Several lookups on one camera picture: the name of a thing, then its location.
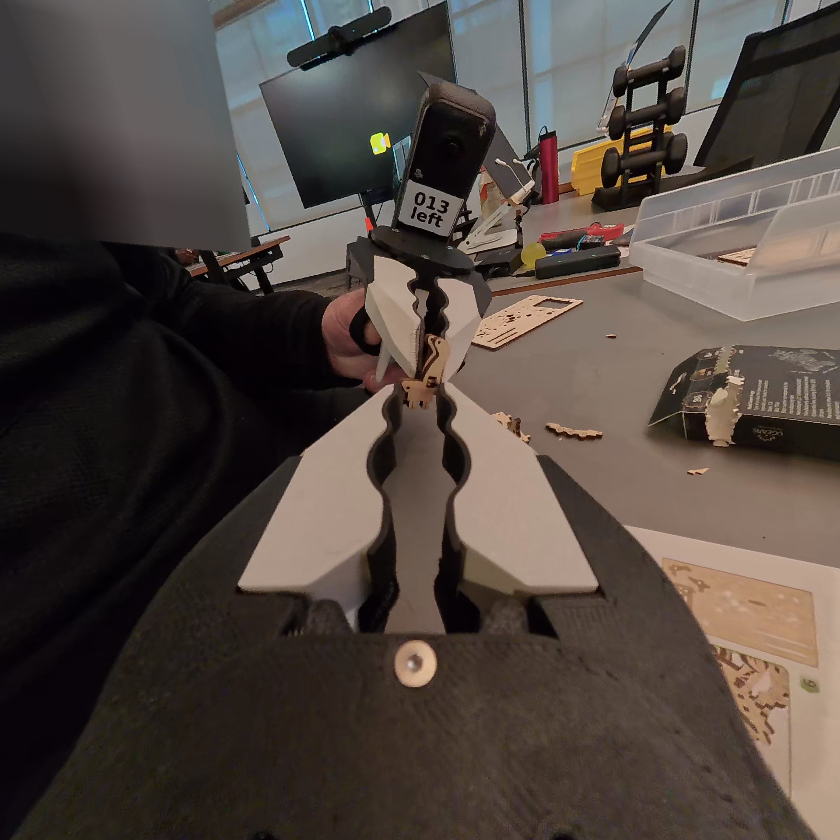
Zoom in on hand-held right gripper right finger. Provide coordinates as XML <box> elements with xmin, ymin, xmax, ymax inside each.
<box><xmin>434</xmin><ymin>381</ymin><xmax>601</xmax><ymax>634</ymax></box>

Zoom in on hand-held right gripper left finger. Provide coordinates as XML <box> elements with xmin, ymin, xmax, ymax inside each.
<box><xmin>236</xmin><ymin>382</ymin><xmax>403</xmax><ymax>634</ymax></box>

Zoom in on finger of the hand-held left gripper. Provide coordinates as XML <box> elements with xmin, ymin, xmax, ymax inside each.
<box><xmin>365</xmin><ymin>255</ymin><xmax>424</xmax><ymax>382</ymax></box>
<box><xmin>433</xmin><ymin>274</ymin><xmax>483</xmax><ymax>383</ymax></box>

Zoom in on light wooden lever part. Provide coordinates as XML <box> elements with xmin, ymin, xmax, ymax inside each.
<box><xmin>416</xmin><ymin>333</ymin><xmax>454</xmax><ymax>388</ymax></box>

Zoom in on person's left forearm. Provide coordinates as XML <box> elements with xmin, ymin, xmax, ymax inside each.
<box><xmin>112</xmin><ymin>243</ymin><xmax>336</xmax><ymax>395</ymax></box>

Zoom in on person's left hand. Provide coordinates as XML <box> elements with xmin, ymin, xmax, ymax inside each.
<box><xmin>320</xmin><ymin>289</ymin><xmax>408</xmax><ymax>395</ymax></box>

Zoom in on white folding stand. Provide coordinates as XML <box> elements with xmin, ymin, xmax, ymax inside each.
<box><xmin>457</xmin><ymin>156</ymin><xmax>534</xmax><ymax>253</ymax></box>

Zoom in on red water bottle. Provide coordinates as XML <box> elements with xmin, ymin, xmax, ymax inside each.
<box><xmin>538</xmin><ymin>128</ymin><xmax>560</xmax><ymax>206</ymax></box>

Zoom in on black power bank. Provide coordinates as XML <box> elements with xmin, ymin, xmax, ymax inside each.
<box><xmin>535</xmin><ymin>245</ymin><xmax>622</xmax><ymax>280</ymax></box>

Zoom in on red flat tool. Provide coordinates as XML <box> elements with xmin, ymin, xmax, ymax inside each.
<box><xmin>539</xmin><ymin>222</ymin><xmax>626</xmax><ymax>249</ymax></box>

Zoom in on yellow plastic bin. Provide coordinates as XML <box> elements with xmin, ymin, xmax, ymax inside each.
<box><xmin>570</xmin><ymin>128</ymin><xmax>677</xmax><ymax>196</ymax></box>

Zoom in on black video bar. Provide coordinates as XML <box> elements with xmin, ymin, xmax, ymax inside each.
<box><xmin>287</xmin><ymin>5</ymin><xmax>392</xmax><ymax>70</ymax></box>

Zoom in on large black dumbbell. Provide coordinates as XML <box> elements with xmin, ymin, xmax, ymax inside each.
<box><xmin>600</xmin><ymin>133</ymin><xmax>689</xmax><ymax>181</ymax></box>

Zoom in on medium black dumbbell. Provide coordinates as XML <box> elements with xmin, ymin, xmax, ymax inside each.
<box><xmin>607</xmin><ymin>87</ymin><xmax>688</xmax><ymax>135</ymax></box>

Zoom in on small black dumbbell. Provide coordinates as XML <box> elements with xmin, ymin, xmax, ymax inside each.
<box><xmin>612</xmin><ymin>45</ymin><xmax>686</xmax><ymax>93</ymax></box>

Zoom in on black dumbbell rack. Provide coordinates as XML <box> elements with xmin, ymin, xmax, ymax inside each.
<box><xmin>591</xmin><ymin>45</ymin><xmax>690</xmax><ymax>212</ymax></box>

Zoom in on person's black sweater torso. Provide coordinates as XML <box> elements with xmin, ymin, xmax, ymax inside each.
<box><xmin>0</xmin><ymin>230</ymin><xmax>368</xmax><ymax>840</ymax></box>

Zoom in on clear plastic container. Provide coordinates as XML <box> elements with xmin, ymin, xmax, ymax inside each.
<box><xmin>629</xmin><ymin>147</ymin><xmax>840</xmax><ymax>322</ymax></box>

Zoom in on white instruction booklet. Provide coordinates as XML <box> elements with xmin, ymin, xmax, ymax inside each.
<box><xmin>620</xmin><ymin>525</ymin><xmax>840</xmax><ymax>840</ymax></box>

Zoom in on black cardboard box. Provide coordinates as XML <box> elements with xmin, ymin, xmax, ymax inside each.
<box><xmin>647</xmin><ymin>344</ymin><xmax>840</xmax><ymax>460</ymax></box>

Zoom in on black mesh panel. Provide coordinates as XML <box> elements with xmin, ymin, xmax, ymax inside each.
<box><xmin>692</xmin><ymin>5</ymin><xmax>840</xmax><ymax>173</ymax></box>

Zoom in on black wall monitor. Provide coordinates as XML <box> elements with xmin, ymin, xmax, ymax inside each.
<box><xmin>259</xmin><ymin>0</ymin><xmax>460</xmax><ymax>211</ymax></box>

